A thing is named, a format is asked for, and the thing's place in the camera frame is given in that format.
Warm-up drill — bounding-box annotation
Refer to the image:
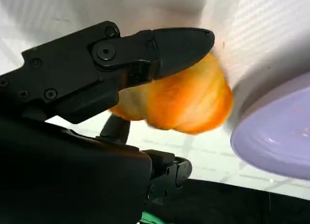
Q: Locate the lilac plate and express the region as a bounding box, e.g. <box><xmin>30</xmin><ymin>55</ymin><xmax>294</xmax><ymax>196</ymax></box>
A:
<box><xmin>230</xmin><ymin>72</ymin><xmax>310</xmax><ymax>181</ymax></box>

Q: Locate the orange toy bread roll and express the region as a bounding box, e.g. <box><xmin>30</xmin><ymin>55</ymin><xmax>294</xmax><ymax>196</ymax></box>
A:
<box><xmin>108</xmin><ymin>51</ymin><xmax>234</xmax><ymax>135</ymax></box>

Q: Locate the green cloth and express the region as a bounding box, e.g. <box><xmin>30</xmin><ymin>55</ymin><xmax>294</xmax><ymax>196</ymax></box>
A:
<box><xmin>141</xmin><ymin>211</ymin><xmax>157</xmax><ymax>224</ymax></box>

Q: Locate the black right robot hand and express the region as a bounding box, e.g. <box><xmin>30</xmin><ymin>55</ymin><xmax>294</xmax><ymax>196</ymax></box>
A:
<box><xmin>0</xmin><ymin>20</ymin><xmax>216</xmax><ymax>224</ymax></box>

